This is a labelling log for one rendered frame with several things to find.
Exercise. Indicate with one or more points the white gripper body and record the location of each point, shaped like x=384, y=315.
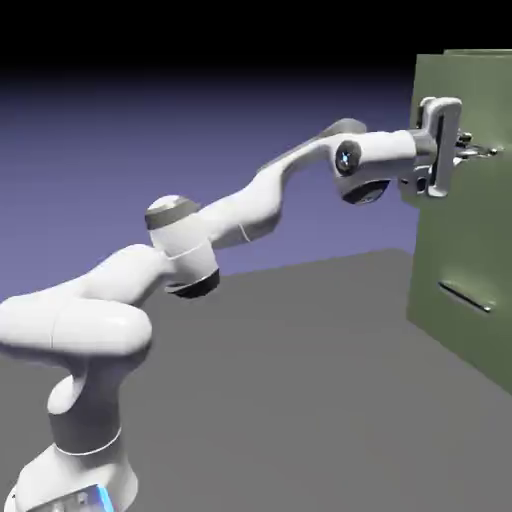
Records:
x=447, y=120

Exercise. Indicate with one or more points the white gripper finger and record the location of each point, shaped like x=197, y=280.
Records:
x=458, y=161
x=464, y=138

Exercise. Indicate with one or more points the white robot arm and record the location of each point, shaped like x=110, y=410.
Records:
x=100, y=332

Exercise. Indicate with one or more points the green drawer front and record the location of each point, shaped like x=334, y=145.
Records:
x=460, y=256
x=484, y=100

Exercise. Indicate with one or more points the green cabinet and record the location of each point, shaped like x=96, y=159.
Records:
x=472, y=240

